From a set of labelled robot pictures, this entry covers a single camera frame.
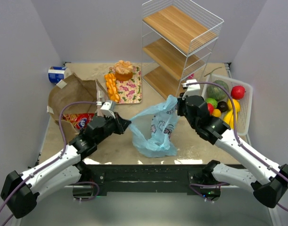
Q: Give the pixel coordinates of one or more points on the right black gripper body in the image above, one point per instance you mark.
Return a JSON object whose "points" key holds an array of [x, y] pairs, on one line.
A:
{"points": [[180, 107]]}

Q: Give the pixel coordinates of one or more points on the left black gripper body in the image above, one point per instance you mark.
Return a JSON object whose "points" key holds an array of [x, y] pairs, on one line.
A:
{"points": [[119, 122]]}

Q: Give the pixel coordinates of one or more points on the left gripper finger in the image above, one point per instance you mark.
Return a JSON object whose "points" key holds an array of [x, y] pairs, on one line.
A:
{"points": [[122, 121], [124, 127]]}

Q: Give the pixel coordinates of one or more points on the blue plastic bag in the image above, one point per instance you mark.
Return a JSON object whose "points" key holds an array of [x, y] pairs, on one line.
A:
{"points": [[152, 129]]}

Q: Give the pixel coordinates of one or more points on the red snack packet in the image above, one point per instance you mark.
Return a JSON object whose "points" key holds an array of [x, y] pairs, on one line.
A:
{"points": [[79, 121]]}

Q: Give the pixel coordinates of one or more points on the brown paper grocery bag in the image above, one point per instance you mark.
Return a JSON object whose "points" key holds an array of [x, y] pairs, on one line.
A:
{"points": [[74, 89]]}

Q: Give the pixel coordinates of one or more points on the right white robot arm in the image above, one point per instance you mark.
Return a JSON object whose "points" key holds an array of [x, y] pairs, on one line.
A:
{"points": [[267, 180]]}

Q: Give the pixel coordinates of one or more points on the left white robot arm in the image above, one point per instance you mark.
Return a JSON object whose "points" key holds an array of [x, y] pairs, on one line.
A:
{"points": [[21, 192]]}

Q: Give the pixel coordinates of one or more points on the red tomato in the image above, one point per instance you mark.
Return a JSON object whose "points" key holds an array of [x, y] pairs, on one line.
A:
{"points": [[210, 108]]}

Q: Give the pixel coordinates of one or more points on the green lime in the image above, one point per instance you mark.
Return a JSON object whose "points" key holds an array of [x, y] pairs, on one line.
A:
{"points": [[212, 101]]}

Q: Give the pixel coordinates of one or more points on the small orange fruit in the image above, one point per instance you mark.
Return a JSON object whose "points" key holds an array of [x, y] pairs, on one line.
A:
{"points": [[216, 113]]}

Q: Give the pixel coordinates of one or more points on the green melon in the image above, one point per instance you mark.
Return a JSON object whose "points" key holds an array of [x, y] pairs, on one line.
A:
{"points": [[215, 92]]}

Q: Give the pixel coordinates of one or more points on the dark avocado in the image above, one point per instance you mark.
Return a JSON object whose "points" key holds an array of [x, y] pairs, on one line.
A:
{"points": [[222, 106]]}

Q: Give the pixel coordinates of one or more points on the floral pattern tray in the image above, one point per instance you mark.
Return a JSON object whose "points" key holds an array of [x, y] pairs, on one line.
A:
{"points": [[130, 91]]}

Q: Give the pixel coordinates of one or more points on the yellow banana bunch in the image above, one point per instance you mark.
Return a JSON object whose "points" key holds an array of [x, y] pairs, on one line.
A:
{"points": [[229, 118]]}

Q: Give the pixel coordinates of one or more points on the yellow lemon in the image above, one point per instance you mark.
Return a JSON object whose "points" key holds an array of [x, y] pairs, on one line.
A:
{"points": [[236, 105]]}

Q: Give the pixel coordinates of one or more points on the red apple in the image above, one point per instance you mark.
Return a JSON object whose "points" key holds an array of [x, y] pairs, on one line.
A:
{"points": [[238, 92]]}

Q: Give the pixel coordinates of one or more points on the peeled orange on cup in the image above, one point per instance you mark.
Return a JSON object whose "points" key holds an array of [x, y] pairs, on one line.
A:
{"points": [[123, 70]]}

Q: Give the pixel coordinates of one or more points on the white plastic fruit basket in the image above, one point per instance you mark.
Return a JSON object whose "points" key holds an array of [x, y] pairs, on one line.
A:
{"points": [[245, 103]]}

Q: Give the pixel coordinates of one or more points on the blue white paper roll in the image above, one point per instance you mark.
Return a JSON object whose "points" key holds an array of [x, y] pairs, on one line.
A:
{"points": [[56, 74]]}

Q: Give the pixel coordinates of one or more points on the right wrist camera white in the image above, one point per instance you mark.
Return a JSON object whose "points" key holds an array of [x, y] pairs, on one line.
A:
{"points": [[191, 88]]}

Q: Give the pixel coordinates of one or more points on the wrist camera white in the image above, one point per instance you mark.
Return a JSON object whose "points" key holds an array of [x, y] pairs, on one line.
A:
{"points": [[191, 88], [107, 108]]}

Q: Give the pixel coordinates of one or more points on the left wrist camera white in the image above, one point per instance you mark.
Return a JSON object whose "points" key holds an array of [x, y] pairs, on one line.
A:
{"points": [[107, 108]]}

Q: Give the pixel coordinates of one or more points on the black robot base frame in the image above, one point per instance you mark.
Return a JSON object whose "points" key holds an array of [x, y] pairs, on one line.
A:
{"points": [[149, 178]]}

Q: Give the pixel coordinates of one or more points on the white wire wooden shelf rack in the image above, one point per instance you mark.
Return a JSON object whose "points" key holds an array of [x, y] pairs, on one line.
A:
{"points": [[178, 37]]}

